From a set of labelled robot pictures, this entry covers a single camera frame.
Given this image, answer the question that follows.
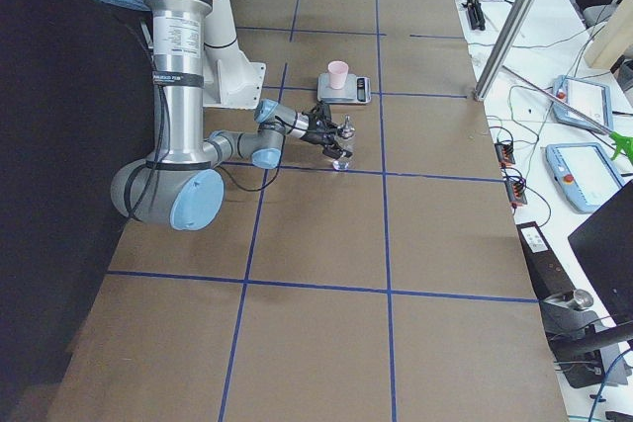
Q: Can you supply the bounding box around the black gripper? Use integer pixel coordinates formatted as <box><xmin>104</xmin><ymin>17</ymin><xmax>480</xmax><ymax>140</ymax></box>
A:
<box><xmin>302</xmin><ymin>118</ymin><xmax>346</xmax><ymax>158</ymax></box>

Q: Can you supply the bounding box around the pink plastic cup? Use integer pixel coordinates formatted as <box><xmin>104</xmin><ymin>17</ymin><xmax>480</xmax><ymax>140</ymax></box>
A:
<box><xmin>327</xmin><ymin>60</ymin><xmax>349</xmax><ymax>90</ymax></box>

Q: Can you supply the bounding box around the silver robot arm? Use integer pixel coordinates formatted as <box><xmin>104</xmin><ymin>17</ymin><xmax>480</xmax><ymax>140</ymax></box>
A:
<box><xmin>96</xmin><ymin>0</ymin><xmax>352</xmax><ymax>231</ymax></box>

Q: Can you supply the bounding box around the silver kitchen scale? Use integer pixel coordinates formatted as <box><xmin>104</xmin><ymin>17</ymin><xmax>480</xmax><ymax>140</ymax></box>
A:
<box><xmin>316</xmin><ymin>73</ymin><xmax>371</xmax><ymax>105</ymax></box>

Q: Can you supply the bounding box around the brown paper table cover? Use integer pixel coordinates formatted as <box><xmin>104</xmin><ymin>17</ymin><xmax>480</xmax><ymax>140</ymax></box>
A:
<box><xmin>47</xmin><ymin>0</ymin><xmax>567</xmax><ymax>421</ymax></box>

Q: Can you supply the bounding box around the black orange connector block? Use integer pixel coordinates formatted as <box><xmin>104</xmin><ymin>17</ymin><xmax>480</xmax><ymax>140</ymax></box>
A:
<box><xmin>495</xmin><ymin>142</ymin><xmax>515</xmax><ymax>168</ymax></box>
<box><xmin>505</xmin><ymin>177</ymin><xmax>527</xmax><ymax>209</ymax></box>

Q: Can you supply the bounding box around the black folded tripod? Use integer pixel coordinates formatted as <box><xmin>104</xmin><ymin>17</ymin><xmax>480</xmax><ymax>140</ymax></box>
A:
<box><xmin>463</xmin><ymin>0</ymin><xmax>486</xmax><ymax>31</ymax></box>

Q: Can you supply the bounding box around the black box with white label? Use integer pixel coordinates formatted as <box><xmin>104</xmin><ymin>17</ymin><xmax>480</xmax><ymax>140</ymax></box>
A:
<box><xmin>516</xmin><ymin>221</ymin><xmax>576</xmax><ymax>300</ymax></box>

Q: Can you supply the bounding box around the near blue teach pendant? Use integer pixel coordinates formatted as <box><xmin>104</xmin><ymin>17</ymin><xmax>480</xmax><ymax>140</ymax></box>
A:
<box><xmin>545</xmin><ymin>142</ymin><xmax>625</xmax><ymax>213</ymax></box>

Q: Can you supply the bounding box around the blue teach pendant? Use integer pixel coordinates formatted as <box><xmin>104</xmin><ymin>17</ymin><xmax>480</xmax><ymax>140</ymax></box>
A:
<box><xmin>545</xmin><ymin>142</ymin><xmax>625</xmax><ymax>213</ymax></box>
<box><xmin>552</xmin><ymin>75</ymin><xmax>613</xmax><ymax>132</ymax></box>

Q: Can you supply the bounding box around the far blue teach pendant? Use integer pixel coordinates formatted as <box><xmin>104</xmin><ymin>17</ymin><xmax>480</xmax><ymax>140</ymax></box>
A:
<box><xmin>552</xmin><ymin>75</ymin><xmax>613</xmax><ymax>132</ymax></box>

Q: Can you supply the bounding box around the metal rod with green tip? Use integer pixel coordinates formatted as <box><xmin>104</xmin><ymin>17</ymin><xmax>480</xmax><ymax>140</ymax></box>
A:
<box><xmin>501</xmin><ymin>64</ymin><xmax>633</xmax><ymax>162</ymax></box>

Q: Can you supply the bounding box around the black monitor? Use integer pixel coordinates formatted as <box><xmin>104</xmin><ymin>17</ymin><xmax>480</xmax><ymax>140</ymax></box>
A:
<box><xmin>568</xmin><ymin>183</ymin><xmax>632</xmax><ymax>323</ymax></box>

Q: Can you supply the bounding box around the wooden board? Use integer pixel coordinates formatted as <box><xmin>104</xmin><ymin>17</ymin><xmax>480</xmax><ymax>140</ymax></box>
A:
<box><xmin>585</xmin><ymin>0</ymin><xmax>632</xmax><ymax>69</ymax></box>

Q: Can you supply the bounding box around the black clamp with metal knob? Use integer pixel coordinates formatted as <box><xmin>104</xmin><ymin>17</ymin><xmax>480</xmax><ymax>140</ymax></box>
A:
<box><xmin>539</xmin><ymin>290</ymin><xmax>632</xmax><ymax>388</ymax></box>

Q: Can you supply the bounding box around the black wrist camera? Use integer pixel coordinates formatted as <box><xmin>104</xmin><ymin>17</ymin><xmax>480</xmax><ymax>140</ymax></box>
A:
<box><xmin>310</xmin><ymin>101</ymin><xmax>331</xmax><ymax>122</ymax></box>

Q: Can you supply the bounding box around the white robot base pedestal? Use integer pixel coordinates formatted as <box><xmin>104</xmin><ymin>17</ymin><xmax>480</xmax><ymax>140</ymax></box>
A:
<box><xmin>203</xmin><ymin>0</ymin><xmax>266</xmax><ymax>110</ymax></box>

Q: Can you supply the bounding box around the aluminium frame post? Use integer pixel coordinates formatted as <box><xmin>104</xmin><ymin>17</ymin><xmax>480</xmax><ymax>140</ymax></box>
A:
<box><xmin>474</xmin><ymin>0</ymin><xmax>535</xmax><ymax>102</ymax></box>

